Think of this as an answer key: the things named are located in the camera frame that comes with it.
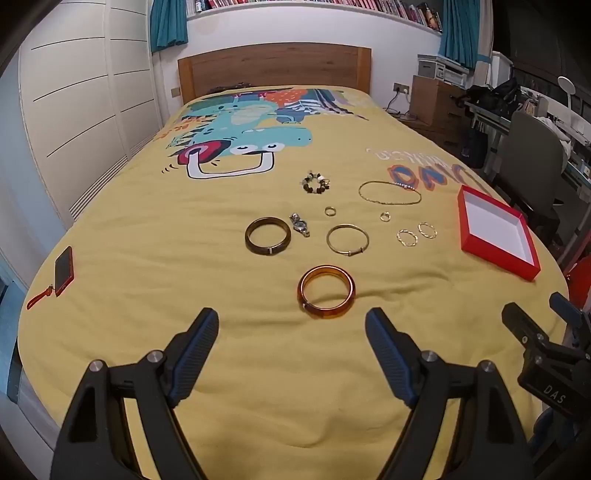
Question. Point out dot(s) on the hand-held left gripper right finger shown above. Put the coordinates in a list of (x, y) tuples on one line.
[(388, 353)]

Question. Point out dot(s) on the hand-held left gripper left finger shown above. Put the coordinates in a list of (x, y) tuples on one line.
[(196, 350)]

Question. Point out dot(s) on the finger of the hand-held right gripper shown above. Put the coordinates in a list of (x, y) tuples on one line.
[(568, 309), (519, 323)]

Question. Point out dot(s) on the red box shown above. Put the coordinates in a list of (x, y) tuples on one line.
[(494, 226)]

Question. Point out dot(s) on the silver wristwatch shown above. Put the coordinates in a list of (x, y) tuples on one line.
[(299, 225)]

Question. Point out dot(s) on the red plastic object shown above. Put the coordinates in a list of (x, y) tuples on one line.
[(581, 286)]

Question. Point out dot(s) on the yellow printed blanket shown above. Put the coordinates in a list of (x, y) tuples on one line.
[(184, 277)]

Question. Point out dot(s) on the amber bangle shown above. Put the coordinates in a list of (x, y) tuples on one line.
[(323, 314)]

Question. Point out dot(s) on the thin gold bangle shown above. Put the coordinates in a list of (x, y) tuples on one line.
[(353, 252)]

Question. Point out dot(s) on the gold hoop earring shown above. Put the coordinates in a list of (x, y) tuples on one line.
[(419, 230), (398, 237)]

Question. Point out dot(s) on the dark brown bangle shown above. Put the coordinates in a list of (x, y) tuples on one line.
[(268, 250)]

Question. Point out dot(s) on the cluttered desk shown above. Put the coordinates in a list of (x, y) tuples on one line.
[(577, 157)]

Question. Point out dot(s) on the grey chair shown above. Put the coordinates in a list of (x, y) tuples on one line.
[(531, 157)]

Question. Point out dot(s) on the white desk lamp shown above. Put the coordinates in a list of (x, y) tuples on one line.
[(565, 85)]

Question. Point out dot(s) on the black bag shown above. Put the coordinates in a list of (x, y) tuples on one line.
[(494, 94)]

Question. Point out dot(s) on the wooden nightstand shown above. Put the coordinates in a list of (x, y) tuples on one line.
[(431, 104)]

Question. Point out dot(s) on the white wardrobe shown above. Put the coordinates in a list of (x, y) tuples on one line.
[(78, 115)]

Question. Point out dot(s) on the white printer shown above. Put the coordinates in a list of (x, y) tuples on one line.
[(438, 69)]

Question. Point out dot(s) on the wooden headboard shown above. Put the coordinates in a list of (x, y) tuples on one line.
[(277, 69)]

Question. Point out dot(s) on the teal curtain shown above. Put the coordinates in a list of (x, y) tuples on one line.
[(168, 23), (459, 32)]

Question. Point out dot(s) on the row of books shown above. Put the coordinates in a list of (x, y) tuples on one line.
[(369, 3)]

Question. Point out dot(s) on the wall socket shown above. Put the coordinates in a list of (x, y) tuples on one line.
[(400, 88)]

